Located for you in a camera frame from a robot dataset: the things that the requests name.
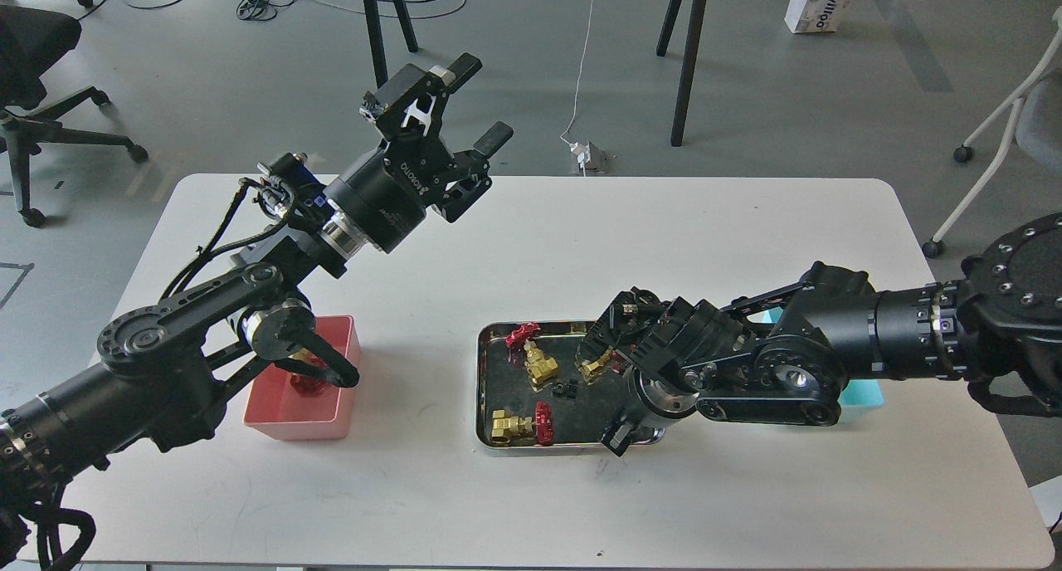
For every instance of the black table leg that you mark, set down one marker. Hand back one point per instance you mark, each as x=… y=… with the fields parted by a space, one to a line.
x=376 y=44
x=689 y=60

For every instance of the brass valve red handle bottom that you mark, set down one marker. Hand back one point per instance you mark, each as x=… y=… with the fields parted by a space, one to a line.
x=507 y=428

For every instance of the black office chair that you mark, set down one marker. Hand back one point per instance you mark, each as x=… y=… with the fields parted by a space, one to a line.
x=32 y=42

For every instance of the black table leg left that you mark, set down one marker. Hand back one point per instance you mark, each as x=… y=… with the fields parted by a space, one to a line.
x=376 y=44

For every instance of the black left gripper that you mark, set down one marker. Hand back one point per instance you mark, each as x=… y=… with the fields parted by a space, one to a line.
x=387 y=191

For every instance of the white power adapter with cable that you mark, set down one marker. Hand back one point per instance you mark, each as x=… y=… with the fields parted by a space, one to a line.
x=585 y=157

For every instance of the metal tray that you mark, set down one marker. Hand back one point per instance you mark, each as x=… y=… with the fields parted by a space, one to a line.
x=502 y=384

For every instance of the brass valve red handle top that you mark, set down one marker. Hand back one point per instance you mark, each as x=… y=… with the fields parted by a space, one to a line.
x=541 y=369

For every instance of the black gear centre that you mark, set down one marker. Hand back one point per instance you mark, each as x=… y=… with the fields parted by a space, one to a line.
x=567 y=389

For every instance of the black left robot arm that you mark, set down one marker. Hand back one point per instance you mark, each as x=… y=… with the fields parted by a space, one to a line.
x=167 y=371

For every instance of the white cardboard box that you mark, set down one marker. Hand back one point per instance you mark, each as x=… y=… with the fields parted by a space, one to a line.
x=815 y=16

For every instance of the light blue plastic box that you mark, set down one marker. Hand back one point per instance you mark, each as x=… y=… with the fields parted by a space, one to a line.
x=859 y=397

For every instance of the pink plastic box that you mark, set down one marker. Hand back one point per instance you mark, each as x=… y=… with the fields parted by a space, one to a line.
x=278 y=410

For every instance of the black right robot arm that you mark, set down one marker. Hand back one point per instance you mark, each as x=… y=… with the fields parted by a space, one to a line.
x=998 y=328

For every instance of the brass valve red handle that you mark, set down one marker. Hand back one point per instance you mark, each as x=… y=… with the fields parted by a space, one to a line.
x=541 y=369
x=307 y=386
x=507 y=428
x=593 y=358

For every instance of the black table leg right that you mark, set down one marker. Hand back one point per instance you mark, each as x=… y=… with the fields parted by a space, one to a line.
x=689 y=60

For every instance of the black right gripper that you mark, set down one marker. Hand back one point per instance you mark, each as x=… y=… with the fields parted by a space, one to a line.
x=653 y=335

